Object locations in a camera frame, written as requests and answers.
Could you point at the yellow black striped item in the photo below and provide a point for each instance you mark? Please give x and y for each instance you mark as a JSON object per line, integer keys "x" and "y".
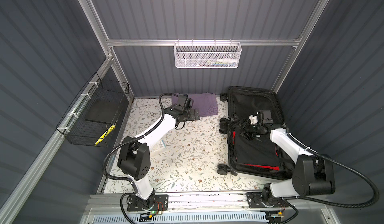
{"x": 105, "y": 134}

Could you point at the black wire basket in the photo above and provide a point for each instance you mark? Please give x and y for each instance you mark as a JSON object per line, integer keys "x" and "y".
{"x": 78, "y": 131}

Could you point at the purple jeans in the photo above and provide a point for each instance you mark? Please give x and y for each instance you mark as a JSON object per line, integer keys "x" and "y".
{"x": 205, "y": 103}

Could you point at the floral table mat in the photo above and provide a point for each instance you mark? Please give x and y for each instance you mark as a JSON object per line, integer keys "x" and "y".
{"x": 188, "y": 163}

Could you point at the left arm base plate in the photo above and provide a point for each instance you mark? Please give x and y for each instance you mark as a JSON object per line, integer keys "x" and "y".
{"x": 155, "y": 203}

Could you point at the black pad in basket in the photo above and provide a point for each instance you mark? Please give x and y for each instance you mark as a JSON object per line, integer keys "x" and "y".
{"x": 102, "y": 112}

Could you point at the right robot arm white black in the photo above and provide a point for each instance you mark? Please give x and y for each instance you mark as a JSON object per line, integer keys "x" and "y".
{"x": 313, "y": 173}

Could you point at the black t-shirt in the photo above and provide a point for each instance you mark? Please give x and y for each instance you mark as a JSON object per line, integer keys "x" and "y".
{"x": 286, "y": 163}

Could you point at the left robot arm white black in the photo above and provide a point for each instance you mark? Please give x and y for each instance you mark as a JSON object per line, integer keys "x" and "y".
{"x": 135, "y": 159}

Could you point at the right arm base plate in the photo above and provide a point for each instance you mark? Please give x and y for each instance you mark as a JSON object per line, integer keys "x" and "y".
{"x": 256, "y": 200}

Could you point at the red t-shirt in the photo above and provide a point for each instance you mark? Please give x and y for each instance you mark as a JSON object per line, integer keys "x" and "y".
{"x": 258, "y": 152}

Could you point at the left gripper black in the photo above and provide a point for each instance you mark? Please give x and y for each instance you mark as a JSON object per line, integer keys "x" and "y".
{"x": 191, "y": 112}

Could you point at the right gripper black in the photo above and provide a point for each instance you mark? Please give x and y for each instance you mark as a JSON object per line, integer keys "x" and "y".
{"x": 245, "y": 127}

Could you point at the white ventilation grille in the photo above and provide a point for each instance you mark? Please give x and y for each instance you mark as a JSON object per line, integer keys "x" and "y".
{"x": 202, "y": 218}

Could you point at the white wire basket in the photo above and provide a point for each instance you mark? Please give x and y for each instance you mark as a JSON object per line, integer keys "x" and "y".
{"x": 207, "y": 55}

